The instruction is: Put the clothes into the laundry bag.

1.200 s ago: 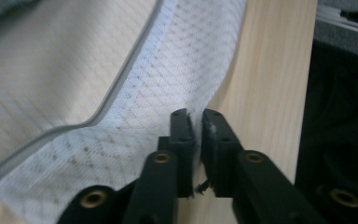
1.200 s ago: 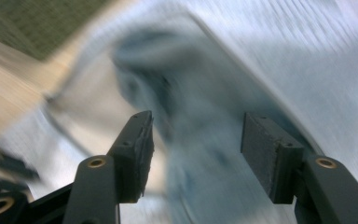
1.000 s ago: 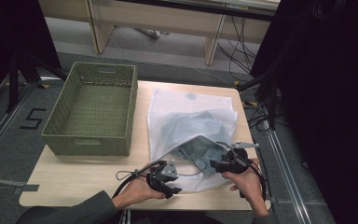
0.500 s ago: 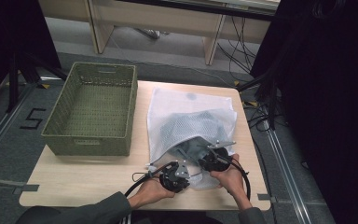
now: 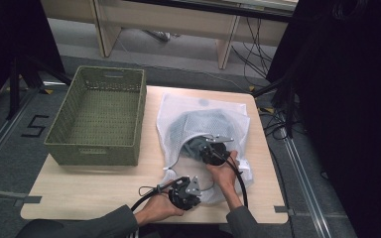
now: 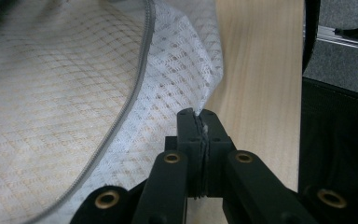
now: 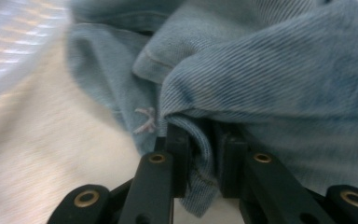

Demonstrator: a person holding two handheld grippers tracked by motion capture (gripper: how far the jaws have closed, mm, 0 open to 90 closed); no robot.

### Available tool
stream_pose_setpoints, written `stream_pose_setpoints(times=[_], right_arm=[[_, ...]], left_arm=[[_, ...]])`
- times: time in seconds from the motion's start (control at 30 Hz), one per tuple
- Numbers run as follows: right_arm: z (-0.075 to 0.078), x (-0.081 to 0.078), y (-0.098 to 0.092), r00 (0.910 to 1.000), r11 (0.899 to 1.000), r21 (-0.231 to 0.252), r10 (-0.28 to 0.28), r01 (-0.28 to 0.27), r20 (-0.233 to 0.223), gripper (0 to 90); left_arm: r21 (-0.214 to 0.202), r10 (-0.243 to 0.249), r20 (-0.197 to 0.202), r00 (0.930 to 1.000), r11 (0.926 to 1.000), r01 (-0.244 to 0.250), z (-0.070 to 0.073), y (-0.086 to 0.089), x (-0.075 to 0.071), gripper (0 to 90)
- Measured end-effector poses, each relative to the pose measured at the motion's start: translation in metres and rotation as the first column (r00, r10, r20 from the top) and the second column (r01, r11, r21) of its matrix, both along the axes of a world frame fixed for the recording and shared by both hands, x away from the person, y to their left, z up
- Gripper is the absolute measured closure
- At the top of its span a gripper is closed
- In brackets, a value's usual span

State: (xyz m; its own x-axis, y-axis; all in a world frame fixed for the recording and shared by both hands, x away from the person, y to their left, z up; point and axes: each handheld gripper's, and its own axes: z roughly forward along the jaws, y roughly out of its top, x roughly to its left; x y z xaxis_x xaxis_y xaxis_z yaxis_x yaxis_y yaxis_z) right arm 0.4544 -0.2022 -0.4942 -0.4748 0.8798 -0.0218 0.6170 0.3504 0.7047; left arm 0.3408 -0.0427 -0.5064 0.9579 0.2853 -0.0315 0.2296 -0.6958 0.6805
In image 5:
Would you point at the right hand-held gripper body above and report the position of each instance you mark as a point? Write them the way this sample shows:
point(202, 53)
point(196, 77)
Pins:
point(215, 153)

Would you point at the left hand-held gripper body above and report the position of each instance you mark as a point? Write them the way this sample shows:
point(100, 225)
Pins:
point(182, 196)

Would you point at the blue denim garment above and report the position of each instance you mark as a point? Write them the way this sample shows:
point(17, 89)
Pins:
point(208, 124)

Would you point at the white mesh laundry bag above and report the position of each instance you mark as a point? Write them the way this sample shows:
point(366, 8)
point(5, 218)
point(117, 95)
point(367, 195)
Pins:
point(178, 112)

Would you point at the green woven plastic basket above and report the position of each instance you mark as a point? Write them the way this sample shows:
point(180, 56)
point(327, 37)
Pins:
point(105, 115)

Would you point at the person's right hand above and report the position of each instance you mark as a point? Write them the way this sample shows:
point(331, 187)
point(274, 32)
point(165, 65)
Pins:
point(226, 175)

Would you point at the person's left hand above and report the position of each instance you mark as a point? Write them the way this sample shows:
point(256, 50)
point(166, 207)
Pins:
point(158, 208)

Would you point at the grey tape strip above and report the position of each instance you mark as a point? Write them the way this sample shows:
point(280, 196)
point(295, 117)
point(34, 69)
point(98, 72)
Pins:
point(10, 196)
point(282, 210)

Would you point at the black metal stand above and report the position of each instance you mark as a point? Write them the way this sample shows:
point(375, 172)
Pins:
point(15, 89)
point(289, 105)

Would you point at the light wooden bench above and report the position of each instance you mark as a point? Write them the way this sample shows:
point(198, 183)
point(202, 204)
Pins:
point(165, 20)

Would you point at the black curtain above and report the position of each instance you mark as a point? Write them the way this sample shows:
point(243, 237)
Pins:
point(350, 99)
point(10, 39)

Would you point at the grey metal floor rail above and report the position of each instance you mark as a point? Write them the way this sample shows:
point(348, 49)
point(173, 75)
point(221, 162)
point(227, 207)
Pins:
point(306, 185)
point(5, 132)

